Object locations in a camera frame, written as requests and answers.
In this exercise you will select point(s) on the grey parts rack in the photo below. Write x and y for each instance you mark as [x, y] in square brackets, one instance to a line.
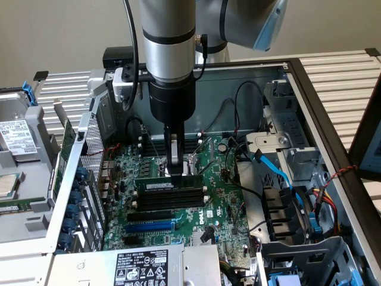
[32, 119]

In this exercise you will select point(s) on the silver rear port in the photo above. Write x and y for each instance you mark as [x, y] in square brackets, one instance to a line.
[108, 165]
[107, 175]
[105, 195]
[106, 186]

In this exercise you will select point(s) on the green RAM stick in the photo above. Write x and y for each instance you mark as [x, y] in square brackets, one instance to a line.
[12, 209]
[149, 183]

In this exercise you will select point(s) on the thin steel locking lever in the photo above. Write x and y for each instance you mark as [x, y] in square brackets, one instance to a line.
[151, 143]

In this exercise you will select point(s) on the blue card retention clip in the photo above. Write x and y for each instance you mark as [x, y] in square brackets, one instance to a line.
[72, 211]
[81, 172]
[65, 240]
[76, 197]
[69, 225]

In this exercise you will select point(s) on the silver socket cover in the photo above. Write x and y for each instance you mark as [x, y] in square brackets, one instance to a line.
[208, 149]

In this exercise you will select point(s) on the silver CPU chip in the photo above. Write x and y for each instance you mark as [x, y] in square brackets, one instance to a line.
[7, 186]

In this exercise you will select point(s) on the silver finned heat sink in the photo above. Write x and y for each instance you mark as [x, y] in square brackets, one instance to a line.
[196, 239]

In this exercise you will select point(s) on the short black expansion slot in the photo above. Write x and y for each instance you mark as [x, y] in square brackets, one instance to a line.
[132, 241]

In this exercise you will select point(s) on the green graphics card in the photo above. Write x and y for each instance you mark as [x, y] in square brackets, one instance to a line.
[69, 137]

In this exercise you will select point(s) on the grey drive cage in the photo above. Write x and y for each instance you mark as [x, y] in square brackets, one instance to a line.
[297, 250]

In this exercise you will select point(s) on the black case fan shroud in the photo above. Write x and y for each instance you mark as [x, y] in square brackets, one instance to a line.
[276, 208]

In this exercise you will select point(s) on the black table end cap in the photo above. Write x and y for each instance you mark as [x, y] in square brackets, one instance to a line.
[372, 52]
[40, 75]

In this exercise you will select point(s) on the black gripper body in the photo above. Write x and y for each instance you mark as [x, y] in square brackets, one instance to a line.
[172, 101]

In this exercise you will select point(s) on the grey power supply unit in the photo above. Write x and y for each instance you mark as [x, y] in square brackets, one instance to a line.
[89, 268]

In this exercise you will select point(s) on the silver coin battery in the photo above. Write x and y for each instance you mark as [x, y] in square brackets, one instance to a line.
[222, 147]

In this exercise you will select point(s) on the grey metal PC case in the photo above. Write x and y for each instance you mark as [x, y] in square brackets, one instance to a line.
[214, 89]

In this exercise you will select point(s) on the silver hard disk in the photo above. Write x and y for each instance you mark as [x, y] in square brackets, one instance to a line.
[15, 131]

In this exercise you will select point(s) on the green motherboard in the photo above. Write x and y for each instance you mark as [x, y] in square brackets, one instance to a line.
[220, 190]

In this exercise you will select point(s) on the blue expansion slot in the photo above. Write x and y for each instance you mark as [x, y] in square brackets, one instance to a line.
[149, 228]

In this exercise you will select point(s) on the blue plastic disk rail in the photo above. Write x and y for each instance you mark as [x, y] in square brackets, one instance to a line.
[29, 93]

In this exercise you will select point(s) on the CPU socket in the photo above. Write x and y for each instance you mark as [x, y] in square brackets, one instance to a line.
[189, 169]

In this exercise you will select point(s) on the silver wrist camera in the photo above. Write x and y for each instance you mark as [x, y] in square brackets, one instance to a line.
[123, 86]

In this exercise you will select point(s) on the black box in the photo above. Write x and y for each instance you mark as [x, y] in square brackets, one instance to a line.
[116, 56]

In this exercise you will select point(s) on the long black expansion slot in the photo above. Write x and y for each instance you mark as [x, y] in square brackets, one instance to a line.
[149, 216]

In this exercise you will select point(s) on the grey metal disk bay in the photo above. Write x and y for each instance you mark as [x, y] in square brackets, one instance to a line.
[294, 125]

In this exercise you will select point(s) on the RAM slot white latches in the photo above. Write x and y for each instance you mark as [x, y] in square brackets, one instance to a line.
[171, 197]
[189, 141]
[189, 148]
[171, 206]

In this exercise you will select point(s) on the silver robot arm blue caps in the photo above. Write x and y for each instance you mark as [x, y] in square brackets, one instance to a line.
[166, 18]

